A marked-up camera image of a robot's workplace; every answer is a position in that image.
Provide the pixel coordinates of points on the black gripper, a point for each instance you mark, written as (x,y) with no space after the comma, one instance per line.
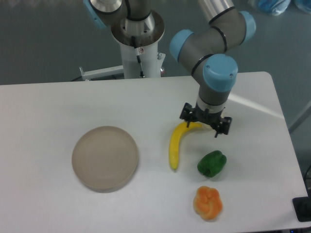
(207,114)

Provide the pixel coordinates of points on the yellow banana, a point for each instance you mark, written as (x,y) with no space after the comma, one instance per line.
(178,133)

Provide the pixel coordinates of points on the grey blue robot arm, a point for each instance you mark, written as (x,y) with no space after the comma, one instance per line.
(202,55)

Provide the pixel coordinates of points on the cream garlic bulb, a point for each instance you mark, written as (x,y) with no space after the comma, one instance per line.
(206,127)

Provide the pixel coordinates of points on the green bell pepper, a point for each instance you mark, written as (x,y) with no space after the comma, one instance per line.
(212,163)

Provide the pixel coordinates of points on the orange knotted bread roll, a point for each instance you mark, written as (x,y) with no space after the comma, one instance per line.
(207,203)

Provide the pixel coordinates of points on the beige round plate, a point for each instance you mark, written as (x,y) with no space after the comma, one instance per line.
(105,158)

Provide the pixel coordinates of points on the black device at table edge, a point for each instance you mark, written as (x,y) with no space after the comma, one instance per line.
(302,207)

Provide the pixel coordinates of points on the blue plastic bag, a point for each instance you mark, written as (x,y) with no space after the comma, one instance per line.
(270,7)

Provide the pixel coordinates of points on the clear plastic bag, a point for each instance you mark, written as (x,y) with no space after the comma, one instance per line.
(304,6)

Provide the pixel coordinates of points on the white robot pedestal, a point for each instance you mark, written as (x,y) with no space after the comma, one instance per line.
(138,41)

